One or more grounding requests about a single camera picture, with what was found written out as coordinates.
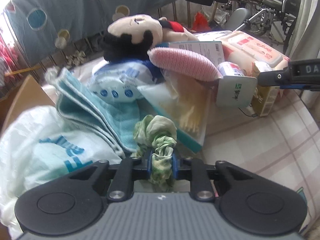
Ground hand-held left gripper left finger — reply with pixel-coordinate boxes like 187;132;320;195
69;152;154;203

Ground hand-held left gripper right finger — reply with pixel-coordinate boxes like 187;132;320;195
172;154;253;203

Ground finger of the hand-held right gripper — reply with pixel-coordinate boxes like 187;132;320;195
257;66;292;87

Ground green tie-dye scrunchie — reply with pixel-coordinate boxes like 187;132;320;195
133;114;178;192

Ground yogurt cup with foil lid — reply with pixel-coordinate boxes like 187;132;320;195
215;61;258;109

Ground white blue face mask box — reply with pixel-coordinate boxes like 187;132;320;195
156;41;226;67

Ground pink ribbed sponge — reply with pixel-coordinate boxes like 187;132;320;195
146;46;223;82

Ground teal woven towel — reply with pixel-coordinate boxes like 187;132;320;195
44;67;146;159

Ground blue white wet wipes pack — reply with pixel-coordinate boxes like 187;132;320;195
88;58;166;103

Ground brown cardboard box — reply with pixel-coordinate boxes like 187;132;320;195
0;73;57;136

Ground yellow carton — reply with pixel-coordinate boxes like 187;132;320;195
251;61;285;118

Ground pink tissue pack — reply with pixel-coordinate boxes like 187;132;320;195
221;29;291;71

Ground white curtain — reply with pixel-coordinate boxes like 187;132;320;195
291;0;320;63

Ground clear bag of cotton swabs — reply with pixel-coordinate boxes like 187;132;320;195
137;69;218;155

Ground wheelchair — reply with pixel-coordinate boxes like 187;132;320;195
223;0;305;53

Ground small red plastic bag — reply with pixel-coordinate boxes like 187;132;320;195
192;11;212;32

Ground large white plastic bag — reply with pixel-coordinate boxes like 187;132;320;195
0;104;126;233

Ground black-haired plush doll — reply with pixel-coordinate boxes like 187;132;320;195
102;13;201;62

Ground yellow rod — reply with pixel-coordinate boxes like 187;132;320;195
4;64;42;77

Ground grey blue circle-print blanket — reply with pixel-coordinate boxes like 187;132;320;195
4;0;191;68

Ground pink hanging clothes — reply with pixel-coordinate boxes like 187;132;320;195
0;33;16;98

